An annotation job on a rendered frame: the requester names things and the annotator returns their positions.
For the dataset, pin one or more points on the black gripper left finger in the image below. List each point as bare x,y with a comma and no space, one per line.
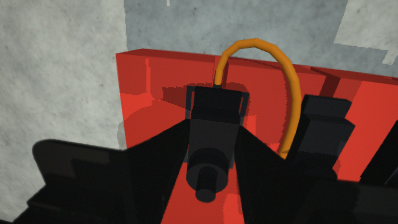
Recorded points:
143,175

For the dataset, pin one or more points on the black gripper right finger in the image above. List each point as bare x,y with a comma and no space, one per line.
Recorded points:
273,191

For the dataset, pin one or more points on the black micro servo with orange cable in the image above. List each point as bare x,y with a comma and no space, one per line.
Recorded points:
215,121

